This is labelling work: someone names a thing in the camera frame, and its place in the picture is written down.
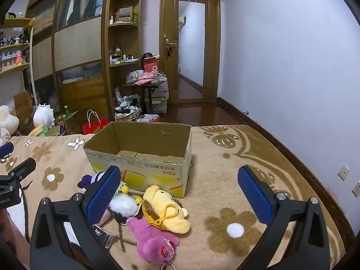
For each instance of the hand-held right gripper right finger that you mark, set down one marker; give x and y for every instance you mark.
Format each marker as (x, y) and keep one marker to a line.
(254, 197)

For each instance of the pink bear plush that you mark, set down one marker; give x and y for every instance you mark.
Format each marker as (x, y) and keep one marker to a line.
(149, 239)

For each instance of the wooden door with glass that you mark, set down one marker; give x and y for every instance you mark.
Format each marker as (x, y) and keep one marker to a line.
(170, 76)

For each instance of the cream plush toy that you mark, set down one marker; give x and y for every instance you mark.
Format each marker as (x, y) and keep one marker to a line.
(8, 123)

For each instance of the white spiky plush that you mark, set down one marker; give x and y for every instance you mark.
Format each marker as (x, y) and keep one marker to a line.
(43, 116)

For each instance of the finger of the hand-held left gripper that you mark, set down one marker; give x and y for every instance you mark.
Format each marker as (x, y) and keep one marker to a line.
(24, 166)
(6, 150)

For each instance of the pile of striped clothes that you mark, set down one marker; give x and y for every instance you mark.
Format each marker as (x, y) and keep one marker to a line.
(128, 104)

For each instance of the black and white fluffy plush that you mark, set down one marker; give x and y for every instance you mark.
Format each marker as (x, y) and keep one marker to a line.
(123, 205)

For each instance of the red gift bag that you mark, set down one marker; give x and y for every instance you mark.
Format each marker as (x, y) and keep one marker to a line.
(150, 66)

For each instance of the yellow dog plush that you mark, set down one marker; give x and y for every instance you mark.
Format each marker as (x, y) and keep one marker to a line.
(160, 197)

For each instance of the green bottle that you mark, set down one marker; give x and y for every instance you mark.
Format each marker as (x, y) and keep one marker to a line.
(67, 112)

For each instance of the cardboard box with bottles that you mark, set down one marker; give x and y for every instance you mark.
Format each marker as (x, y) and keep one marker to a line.
(69, 123)

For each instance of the pink patterned bag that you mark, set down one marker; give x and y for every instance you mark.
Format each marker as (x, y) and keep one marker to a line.
(163, 90)

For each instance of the wooden wardrobe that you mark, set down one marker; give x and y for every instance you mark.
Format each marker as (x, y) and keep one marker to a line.
(78, 42)

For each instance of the small dark table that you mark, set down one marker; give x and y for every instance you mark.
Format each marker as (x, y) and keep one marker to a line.
(143, 84)

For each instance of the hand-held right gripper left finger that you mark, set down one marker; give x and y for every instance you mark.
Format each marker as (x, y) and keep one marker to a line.
(102, 195)

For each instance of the person's left forearm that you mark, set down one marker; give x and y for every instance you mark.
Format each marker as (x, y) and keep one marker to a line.
(17, 244)

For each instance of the wicker basket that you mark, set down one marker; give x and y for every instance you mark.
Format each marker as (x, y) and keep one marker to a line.
(126, 117)

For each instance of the small black packet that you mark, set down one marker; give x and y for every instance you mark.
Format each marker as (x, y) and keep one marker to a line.
(102, 236)

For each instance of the long white tube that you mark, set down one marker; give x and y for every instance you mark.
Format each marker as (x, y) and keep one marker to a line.
(32, 62)

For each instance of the red paper bag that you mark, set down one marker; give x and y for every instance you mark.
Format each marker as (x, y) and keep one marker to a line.
(92, 128)

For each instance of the pink packets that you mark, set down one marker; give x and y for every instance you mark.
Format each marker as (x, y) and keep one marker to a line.
(144, 78)

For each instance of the green frog toy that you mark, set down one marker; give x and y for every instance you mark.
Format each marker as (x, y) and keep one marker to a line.
(44, 130)

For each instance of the white-haired purple doll plush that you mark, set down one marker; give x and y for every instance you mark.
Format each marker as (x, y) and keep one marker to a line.
(85, 181)

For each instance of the open brown cardboard box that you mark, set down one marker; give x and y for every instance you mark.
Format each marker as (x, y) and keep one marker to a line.
(24, 109)

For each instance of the wooden corner shelf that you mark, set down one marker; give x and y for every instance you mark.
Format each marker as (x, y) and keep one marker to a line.
(123, 63)

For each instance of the white wall socket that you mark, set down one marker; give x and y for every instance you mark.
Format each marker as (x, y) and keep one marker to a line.
(343, 172)
(356, 189)

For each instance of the clear plastic storage box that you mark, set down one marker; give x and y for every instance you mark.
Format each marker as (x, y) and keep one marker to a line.
(159, 105)

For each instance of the beige floral blanket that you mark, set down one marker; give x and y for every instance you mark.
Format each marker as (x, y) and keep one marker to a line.
(225, 174)

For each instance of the wooden wall shelf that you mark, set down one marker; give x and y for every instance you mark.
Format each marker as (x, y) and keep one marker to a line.
(14, 45)

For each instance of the low box of pink packets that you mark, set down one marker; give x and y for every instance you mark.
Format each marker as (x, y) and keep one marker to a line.
(149, 118)

